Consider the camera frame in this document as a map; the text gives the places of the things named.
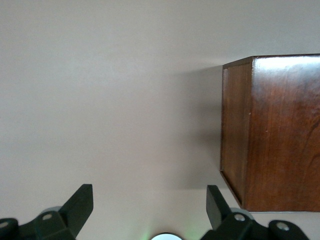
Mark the dark red wooden cabinet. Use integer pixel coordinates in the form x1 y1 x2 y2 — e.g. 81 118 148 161
219 53 320 213

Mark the brown table cloth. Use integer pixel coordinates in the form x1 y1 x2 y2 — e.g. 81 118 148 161
0 0 320 240

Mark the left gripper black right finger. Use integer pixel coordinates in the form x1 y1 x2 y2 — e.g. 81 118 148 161
202 184 311 240

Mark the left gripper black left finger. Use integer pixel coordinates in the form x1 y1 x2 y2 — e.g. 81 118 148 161
0 183 94 240

